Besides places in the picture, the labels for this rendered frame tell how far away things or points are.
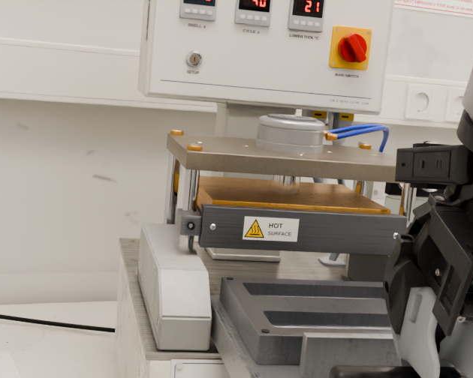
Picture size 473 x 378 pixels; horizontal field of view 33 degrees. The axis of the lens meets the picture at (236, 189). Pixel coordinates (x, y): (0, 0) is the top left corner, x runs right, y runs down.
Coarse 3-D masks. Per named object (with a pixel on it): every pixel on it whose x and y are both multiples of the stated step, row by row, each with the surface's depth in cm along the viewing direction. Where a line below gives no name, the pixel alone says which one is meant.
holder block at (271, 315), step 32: (224, 288) 77; (256, 288) 77; (288, 288) 78; (320, 288) 79; (352, 288) 79; (256, 320) 66; (288, 320) 69; (320, 320) 70; (352, 320) 71; (384, 320) 71; (256, 352) 63; (288, 352) 63
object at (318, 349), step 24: (216, 312) 75; (216, 336) 74; (312, 336) 59; (336, 336) 59; (360, 336) 60; (384, 336) 60; (240, 360) 64; (312, 360) 59; (336, 360) 60; (360, 360) 60; (384, 360) 60
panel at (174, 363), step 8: (176, 360) 74; (184, 360) 75; (192, 360) 75; (200, 360) 75; (208, 360) 75; (216, 360) 75; (176, 368) 74; (184, 368) 74; (192, 368) 75; (200, 368) 75; (208, 368) 75; (216, 368) 75; (224, 368) 75; (176, 376) 74; (184, 376) 74; (192, 376) 74; (200, 376) 75; (208, 376) 75; (216, 376) 75; (224, 376) 75
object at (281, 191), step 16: (208, 176) 101; (272, 176) 94; (288, 176) 93; (208, 192) 89; (224, 192) 90; (240, 192) 91; (256, 192) 92; (272, 192) 93; (288, 192) 93; (304, 192) 95; (320, 192) 96; (336, 192) 98; (352, 192) 99; (304, 208) 86; (320, 208) 87; (336, 208) 87; (352, 208) 88; (368, 208) 88; (384, 208) 89
